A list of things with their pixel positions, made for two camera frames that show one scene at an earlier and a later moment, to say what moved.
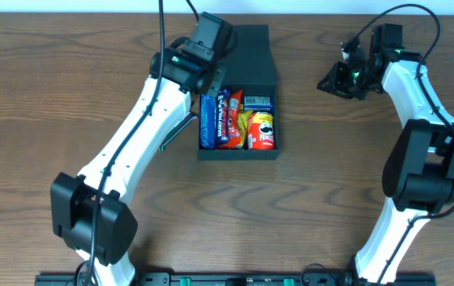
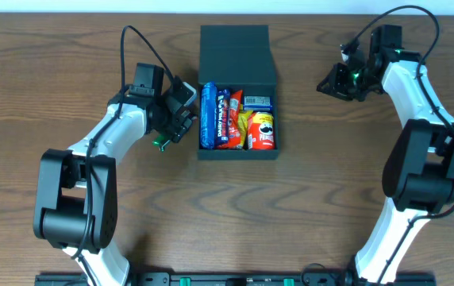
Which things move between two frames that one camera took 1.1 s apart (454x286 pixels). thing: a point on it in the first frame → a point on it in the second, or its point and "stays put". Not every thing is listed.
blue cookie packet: x=208 y=121 stays put
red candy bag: x=236 y=101 stays put
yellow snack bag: x=243 y=119 stays put
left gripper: x=214 y=80 → x=178 y=120
